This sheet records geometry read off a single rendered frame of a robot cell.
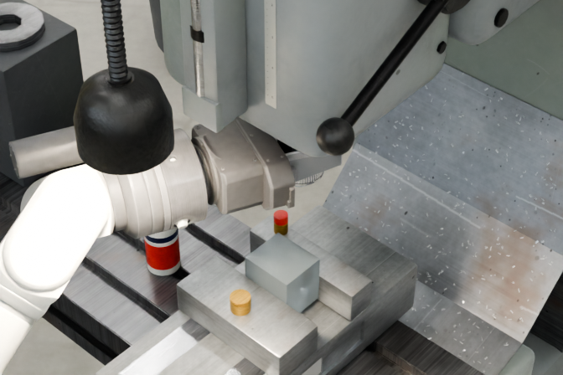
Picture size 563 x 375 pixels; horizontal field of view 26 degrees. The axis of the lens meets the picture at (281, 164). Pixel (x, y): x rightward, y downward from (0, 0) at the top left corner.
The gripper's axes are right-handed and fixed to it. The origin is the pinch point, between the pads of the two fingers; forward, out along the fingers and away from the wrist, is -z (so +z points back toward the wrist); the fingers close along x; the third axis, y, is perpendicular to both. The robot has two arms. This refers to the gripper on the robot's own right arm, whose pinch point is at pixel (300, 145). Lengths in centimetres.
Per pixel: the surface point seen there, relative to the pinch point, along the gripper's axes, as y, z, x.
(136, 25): 123, -42, 201
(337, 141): -15.0, 4.9, -17.0
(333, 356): 27.1, -2.7, -4.3
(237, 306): 18.1, 7.2, -1.4
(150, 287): 30.5, 11.3, 16.1
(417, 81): -10.5, -7.7, -7.4
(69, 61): 15.8, 11.8, 43.4
